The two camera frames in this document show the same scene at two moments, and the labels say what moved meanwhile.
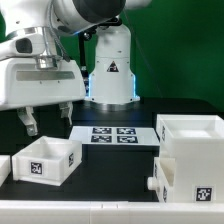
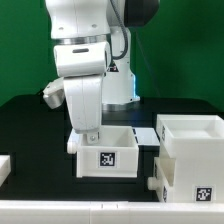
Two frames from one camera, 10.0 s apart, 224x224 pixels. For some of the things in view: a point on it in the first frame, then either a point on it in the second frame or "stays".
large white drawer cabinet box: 196,143 stays
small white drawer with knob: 165,171 stays
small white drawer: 46,160 -> 114,155
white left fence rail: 5,168 stays
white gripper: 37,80 -> 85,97
